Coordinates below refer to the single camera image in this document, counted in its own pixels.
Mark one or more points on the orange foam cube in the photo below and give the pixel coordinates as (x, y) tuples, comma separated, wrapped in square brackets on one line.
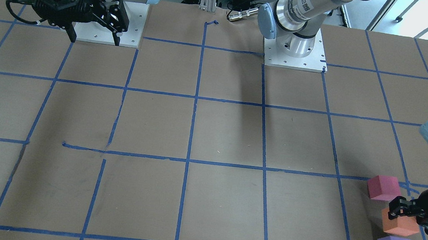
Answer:
[(400, 226)]

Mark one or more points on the pink foam cube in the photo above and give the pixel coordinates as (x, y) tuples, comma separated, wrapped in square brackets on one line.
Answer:
[(383, 188)]

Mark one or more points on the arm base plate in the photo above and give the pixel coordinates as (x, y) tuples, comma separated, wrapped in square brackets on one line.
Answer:
[(295, 45), (95, 32)]

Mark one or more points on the silver cable connector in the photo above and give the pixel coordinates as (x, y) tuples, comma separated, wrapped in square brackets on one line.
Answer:
[(242, 15)]

